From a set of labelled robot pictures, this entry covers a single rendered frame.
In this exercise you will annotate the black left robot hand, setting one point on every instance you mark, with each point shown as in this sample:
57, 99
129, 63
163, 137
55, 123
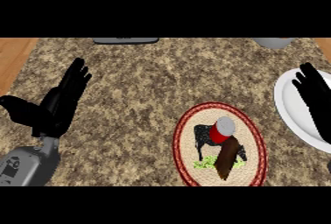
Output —
58, 108

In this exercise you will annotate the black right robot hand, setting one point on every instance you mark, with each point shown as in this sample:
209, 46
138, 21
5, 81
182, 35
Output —
318, 99

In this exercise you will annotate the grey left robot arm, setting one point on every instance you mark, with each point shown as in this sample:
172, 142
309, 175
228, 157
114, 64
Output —
27, 166

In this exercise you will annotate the white plate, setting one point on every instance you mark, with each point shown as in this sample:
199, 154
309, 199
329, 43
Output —
298, 113

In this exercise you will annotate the red can with grey lid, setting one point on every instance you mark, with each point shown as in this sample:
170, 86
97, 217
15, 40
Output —
222, 130

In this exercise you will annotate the oval woven placemat, cow print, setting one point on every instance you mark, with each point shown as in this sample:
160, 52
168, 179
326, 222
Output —
203, 145

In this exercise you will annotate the grey round container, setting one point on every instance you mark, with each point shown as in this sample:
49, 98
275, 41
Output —
272, 42

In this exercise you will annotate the dark grey flat appliance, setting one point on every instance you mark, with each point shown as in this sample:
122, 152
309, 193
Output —
125, 40

